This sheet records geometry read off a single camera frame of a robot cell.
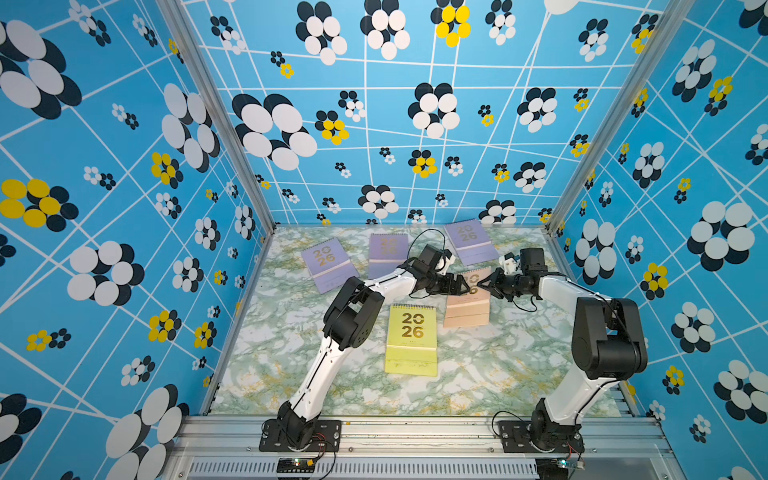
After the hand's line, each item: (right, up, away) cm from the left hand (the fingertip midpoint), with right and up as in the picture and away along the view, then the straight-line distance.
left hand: (465, 287), depth 97 cm
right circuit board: (+15, -40, -26) cm, 50 cm away
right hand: (+6, +2, -1) cm, 6 cm away
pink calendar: (+1, -6, -5) cm, 8 cm away
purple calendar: (-48, +7, +11) cm, 49 cm away
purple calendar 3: (+7, +15, +18) cm, 25 cm away
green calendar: (-18, -16, -10) cm, 26 cm away
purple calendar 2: (-26, +12, +16) cm, 33 cm away
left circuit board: (-48, -41, -25) cm, 67 cm away
